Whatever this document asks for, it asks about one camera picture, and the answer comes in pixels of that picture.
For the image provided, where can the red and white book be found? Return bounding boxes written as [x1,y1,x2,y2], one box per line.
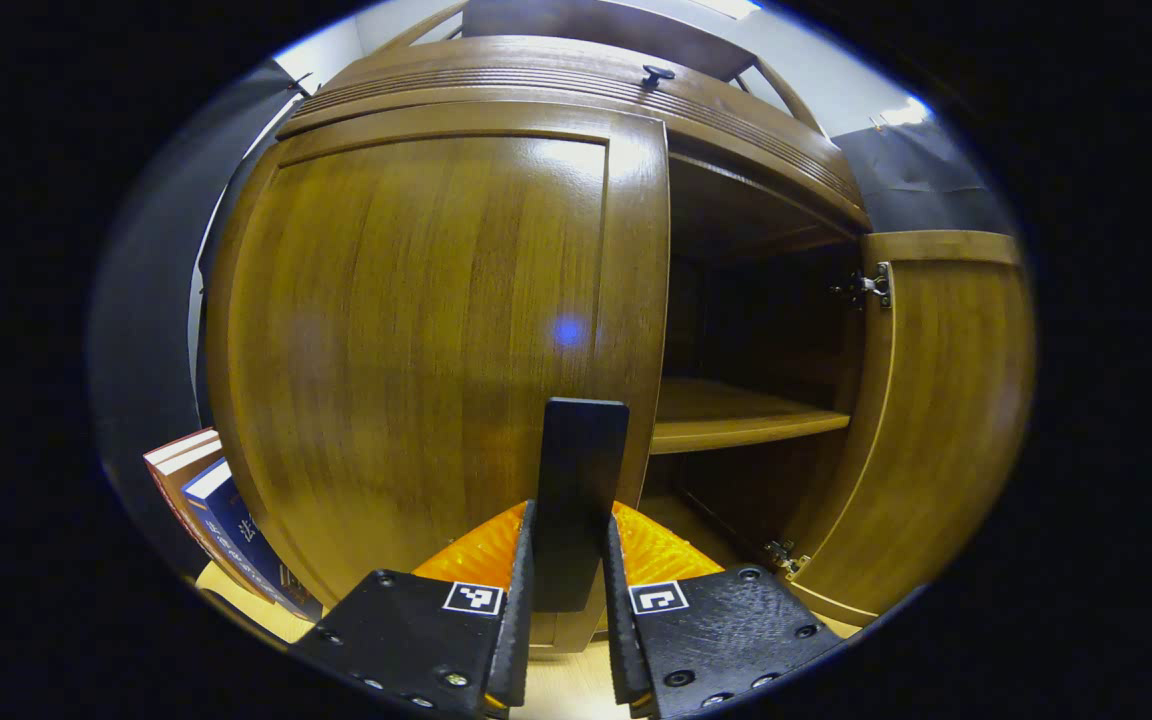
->
[143,428,237,586]

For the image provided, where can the black backdrop cloth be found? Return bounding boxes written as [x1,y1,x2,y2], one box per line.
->
[86,60,302,581]

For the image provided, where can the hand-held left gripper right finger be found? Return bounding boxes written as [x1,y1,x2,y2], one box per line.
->
[600,500,847,720]

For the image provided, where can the wooden shoe cabinet door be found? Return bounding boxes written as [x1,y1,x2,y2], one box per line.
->
[784,230,1039,631]
[204,100,673,653]

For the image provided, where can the wooden inner shelf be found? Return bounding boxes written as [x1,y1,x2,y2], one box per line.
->
[650,377,853,457]

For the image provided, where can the metal door hinge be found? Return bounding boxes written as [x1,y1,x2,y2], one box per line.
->
[760,539,813,578]
[830,261,895,310]

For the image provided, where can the wooden double-door shoe cabinet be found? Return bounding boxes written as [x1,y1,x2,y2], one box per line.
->
[198,0,1039,657]

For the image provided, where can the small ceiling light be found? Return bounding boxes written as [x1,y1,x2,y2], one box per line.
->
[876,95,933,129]

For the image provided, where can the blue book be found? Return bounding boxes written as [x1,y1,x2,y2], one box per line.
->
[180,457,325,623]

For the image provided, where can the large ceiling light panel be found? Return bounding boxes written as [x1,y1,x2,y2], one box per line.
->
[686,0,767,21]

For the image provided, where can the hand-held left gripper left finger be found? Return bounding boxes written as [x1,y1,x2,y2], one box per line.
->
[286,499,538,720]

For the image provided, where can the black door handle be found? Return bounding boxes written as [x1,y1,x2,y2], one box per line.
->
[533,397,631,614]

